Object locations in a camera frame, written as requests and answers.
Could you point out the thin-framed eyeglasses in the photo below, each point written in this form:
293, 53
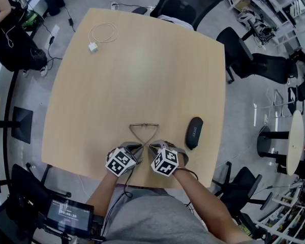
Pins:
137, 125

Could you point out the black mesh office chair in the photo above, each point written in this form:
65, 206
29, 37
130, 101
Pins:
183, 1

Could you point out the white low shelf unit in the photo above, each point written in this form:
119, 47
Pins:
289, 212

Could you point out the black padded office chair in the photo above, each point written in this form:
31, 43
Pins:
264, 65

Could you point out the person's right forearm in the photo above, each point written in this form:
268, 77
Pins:
200, 194

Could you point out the white cloth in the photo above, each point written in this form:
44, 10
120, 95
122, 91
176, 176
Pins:
176, 22

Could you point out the white metal shelving rack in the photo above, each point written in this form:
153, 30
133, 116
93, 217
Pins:
277, 4

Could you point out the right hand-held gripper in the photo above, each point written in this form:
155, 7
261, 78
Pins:
165, 163

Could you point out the black and white gear bags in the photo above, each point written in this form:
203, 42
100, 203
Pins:
254, 24

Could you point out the small black monitor screen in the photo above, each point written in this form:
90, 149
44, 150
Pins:
68, 216

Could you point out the white floor power strip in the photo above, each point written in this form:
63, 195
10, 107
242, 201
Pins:
266, 119
114, 5

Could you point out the white charger block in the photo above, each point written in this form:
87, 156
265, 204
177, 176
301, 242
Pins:
93, 47

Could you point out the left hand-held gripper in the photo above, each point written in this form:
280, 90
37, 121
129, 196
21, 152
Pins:
118, 163

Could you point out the black chair with chrome legs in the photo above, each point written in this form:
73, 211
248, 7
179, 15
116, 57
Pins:
301, 90

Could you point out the green and black helmet device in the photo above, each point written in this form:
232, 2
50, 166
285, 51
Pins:
31, 19

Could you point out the black power adapter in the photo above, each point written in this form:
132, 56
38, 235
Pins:
71, 22

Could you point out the black glasses case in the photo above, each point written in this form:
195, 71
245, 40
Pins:
194, 133

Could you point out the person's left forearm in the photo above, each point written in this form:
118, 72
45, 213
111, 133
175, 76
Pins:
101, 192

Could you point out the person's grey shirt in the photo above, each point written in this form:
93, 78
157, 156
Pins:
155, 220

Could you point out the round wooden table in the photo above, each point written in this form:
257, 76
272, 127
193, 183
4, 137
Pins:
296, 141

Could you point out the black wrist band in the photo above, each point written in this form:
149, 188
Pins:
193, 173

